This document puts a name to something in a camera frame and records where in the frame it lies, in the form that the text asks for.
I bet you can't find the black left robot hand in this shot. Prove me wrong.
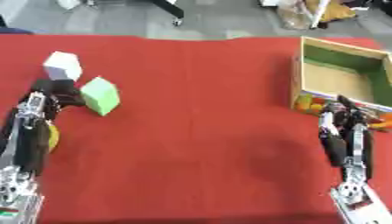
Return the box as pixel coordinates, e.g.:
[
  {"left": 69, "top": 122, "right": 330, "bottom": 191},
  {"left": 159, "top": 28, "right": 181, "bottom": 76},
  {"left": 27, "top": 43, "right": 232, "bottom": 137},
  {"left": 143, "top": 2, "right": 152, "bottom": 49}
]
[{"left": 0, "top": 78, "right": 88, "bottom": 177}]

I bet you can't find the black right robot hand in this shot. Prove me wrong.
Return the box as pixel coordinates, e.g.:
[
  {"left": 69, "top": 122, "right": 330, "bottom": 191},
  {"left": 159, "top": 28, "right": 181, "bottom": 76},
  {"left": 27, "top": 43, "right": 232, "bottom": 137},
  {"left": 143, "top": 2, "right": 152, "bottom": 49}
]
[{"left": 317, "top": 94, "right": 383, "bottom": 185}]

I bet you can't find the cardboard box green inside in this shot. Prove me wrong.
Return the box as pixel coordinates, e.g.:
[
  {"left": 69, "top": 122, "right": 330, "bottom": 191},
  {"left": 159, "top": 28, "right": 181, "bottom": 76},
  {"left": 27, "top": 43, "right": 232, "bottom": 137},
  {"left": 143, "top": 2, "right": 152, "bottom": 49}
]
[{"left": 288, "top": 36, "right": 392, "bottom": 132}]

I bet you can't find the yellow toy object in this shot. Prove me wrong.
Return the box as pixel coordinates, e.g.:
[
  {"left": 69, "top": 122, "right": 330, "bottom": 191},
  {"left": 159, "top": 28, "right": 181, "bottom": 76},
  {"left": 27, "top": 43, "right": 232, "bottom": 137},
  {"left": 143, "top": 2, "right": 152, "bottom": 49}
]
[{"left": 47, "top": 122, "right": 61, "bottom": 153}]

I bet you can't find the white cube block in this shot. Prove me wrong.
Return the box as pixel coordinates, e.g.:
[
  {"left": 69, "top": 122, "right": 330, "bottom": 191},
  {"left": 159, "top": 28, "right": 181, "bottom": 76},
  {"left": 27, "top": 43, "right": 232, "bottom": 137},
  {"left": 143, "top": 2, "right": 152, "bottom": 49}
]
[{"left": 41, "top": 51, "right": 85, "bottom": 82}]

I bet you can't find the light green cube block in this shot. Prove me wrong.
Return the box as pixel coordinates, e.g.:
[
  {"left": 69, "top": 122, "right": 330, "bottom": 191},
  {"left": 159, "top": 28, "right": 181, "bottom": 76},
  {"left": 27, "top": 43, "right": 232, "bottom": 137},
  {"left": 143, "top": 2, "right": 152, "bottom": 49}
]
[{"left": 80, "top": 76, "right": 123, "bottom": 117}]

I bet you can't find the dark blue object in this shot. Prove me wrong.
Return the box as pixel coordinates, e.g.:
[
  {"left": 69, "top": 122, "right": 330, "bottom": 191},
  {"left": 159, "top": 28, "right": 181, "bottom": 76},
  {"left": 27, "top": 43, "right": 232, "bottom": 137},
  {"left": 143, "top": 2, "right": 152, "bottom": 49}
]
[{"left": 0, "top": 26, "right": 36, "bottom": 36}]

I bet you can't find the yellow bag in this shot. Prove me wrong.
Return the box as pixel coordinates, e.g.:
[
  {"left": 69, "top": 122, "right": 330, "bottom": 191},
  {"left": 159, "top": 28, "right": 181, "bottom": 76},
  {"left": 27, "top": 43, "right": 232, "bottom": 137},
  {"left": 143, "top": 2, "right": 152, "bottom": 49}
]
[{"left": 304, "top": 0, "right": 359, "bottom": 24}]

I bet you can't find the clear plastic bag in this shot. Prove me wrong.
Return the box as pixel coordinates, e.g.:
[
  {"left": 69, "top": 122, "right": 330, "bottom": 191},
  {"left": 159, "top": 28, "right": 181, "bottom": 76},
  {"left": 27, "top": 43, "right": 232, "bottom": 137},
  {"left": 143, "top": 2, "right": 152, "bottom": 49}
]
[{"left": 276, "top": 0, "right": 328, "bottom": 31}]

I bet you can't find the black chair leg with caster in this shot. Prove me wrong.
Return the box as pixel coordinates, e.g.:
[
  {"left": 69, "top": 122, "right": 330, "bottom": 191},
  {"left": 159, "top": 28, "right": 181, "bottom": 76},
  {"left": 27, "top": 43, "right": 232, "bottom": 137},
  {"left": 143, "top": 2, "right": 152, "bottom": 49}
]
[{"left": 150, "top": 0, "right": 187, "bottom": 27}]

